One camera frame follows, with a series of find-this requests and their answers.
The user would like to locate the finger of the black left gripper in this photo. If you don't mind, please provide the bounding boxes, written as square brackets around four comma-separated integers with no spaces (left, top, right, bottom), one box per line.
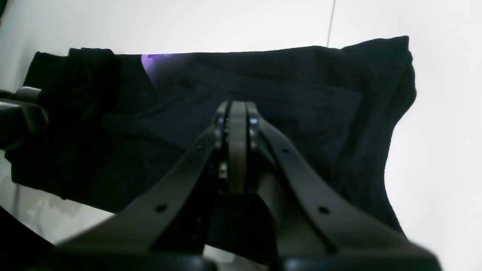
[0,86,49,151]

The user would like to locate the black T-shirt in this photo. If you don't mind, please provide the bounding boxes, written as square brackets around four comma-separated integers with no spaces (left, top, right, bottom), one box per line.
[6,36,417,264]

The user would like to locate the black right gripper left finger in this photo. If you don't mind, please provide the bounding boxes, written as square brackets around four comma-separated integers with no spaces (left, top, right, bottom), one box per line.
[53,102,229,271]

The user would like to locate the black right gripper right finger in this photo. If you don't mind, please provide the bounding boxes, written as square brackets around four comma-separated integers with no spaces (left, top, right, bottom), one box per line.
[245,102,441,271]

